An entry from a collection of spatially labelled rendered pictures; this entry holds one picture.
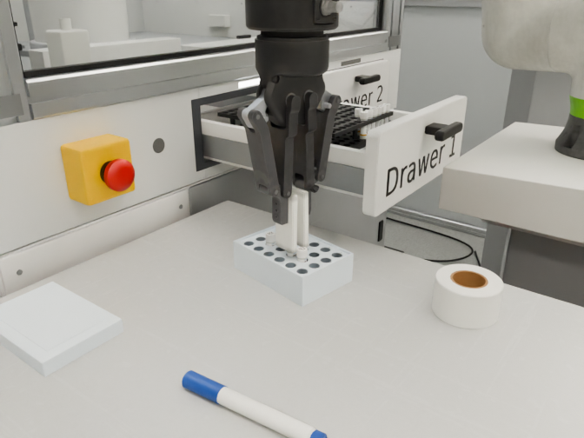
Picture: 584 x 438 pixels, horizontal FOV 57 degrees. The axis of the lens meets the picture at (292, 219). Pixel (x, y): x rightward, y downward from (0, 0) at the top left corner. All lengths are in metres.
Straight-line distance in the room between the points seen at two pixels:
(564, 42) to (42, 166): 0.77
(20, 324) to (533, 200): 0.67
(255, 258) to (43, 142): 0.29
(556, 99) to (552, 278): 0.84
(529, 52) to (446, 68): 1.58
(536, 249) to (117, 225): 0.67
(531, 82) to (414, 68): 1.00
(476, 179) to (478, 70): 1.68
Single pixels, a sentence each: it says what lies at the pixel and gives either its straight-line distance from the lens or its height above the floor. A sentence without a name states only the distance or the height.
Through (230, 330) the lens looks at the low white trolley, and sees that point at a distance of 0.57.
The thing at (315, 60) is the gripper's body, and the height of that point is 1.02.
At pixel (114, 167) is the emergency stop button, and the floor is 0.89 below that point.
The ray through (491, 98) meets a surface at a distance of 2.50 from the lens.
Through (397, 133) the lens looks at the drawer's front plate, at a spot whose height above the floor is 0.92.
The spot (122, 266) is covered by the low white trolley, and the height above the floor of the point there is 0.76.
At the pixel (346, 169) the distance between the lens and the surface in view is 0.70.
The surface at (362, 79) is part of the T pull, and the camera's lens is 1.14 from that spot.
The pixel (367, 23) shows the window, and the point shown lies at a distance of 1.27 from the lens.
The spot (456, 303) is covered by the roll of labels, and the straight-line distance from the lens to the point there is 0.58.
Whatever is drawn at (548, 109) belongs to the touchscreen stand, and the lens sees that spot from 1.74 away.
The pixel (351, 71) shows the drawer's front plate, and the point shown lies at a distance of 1.16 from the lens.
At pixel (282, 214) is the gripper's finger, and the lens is 0.59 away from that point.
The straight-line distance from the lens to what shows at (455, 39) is 2.53.
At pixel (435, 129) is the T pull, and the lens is 0.76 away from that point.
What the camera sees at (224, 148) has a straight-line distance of 0.83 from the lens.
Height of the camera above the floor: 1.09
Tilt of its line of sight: 24 degrees down
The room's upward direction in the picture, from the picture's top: straight up
